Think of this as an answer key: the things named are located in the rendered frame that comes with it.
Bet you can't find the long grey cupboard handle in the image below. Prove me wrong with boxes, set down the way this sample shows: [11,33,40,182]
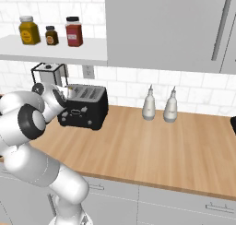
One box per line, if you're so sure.
[210,0,234,62]

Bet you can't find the white wall shelf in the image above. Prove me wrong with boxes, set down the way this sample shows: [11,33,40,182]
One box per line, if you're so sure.
[0,34,109,67]

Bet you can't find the grey base cupboard handle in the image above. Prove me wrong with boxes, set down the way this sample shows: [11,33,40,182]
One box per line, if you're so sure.
[46,194,58,218]

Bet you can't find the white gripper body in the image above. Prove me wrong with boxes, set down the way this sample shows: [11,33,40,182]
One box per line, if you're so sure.
[60,84,77,101]

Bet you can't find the small brown jar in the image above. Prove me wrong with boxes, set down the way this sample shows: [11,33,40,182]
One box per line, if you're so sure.
[44,25,60,47]

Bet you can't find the wide grey wall cupboard door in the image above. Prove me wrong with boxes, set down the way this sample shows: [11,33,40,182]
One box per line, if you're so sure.
[104,0,236,74]

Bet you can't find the yellow jar with white lid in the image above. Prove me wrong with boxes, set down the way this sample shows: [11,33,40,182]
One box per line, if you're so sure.
[18,15,41,46]

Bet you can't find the white bottle with spout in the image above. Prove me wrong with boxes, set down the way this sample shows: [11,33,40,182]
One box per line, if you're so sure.
[162,86,179,124]
[141,84,158,122]

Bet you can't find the short grey drawer handle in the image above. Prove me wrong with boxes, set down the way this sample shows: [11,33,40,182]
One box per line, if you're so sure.
[88,183,106,192]

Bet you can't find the short grey drawer front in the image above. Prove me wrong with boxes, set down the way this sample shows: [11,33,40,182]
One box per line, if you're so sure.
[82,175,140,203]

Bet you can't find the red jar with black lid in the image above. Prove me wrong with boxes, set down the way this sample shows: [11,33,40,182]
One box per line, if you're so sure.
[65,16,85,48]

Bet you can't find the wide grey drawer front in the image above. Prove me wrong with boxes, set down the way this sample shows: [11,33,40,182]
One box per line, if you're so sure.
[137,185,236,219]

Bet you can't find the white appliance with black frame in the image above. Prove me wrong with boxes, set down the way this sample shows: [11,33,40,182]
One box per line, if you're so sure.
[30,62,69,92]

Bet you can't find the black toaster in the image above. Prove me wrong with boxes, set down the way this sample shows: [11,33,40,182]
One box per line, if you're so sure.
[57,84,110,132]

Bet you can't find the grey base cupboard door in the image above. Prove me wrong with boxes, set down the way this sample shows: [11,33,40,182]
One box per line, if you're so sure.
[136,203,236,225]
[80,192,139,225]
[0,168,61,225]

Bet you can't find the wide grey drawer handle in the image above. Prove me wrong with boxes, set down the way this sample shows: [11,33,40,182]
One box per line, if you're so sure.
[205,202,235,215]

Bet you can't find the black object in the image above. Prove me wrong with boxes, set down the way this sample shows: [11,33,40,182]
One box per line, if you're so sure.
[230,115,236,138]

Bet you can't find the narrow grey wall cupboard door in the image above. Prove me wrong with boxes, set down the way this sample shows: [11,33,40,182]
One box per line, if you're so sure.
[219,18,236,76]

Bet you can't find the white wall socket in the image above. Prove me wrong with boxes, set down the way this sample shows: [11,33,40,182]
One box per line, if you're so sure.
[81,65,96,80]

